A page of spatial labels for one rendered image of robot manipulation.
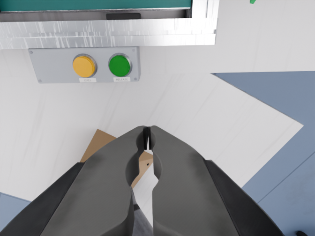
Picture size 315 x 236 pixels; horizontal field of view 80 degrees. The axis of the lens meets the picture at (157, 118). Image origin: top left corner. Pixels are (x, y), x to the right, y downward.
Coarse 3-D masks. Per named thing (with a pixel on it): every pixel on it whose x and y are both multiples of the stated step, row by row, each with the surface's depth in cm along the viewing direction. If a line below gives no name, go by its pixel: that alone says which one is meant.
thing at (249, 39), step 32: (224, 0) 41; (256, 0) 41; (288, 0) 41; (224, 32) 44; (256, 32) 44; (288, 32) 44; (0, 64) 47; (160, 64) 47; (192, 64) 47; (224, 64) 47; (256, 64) 48; (288, 64) 48
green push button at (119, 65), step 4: (116, 56) 36; (120, 56) 36; (124, 56) 36; (112, 60) 36; (116, 60) 36; (120, 60) 36; (124, 60) 36; (128, 60) 37; (112, 64) 36; (116, 64) 36; (120, 64) 36; (124, 64) 36; (128, 64) 36; (112, 68) 37; (116, 68) 37; (120, 68) 37; (124, 68) 37; (128, 68) 37; (112, 72) 37; (116, 72) 37; (120, 72) 37; (124, 72) 37; (120, 76) 38
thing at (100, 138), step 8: (96, 136) 53; (104, 136) 55; (112, 136) 57; (96, 144) 50; (104, 144) 52; (88, 152) 46; (144, 152) 59; (144, 160) 56; (152, 160) 60; (144, 168) 60
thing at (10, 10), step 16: (0, 0) 33; (16, 0) 33; (32, 0) 33; (48, 0) 34; (64, 0) 34; (80, 0) 34; (96, 0) 34; (112, 0) 34; (128, 0) 34; (144, 0) 34; (160, 0) 34; (176, 0) 34
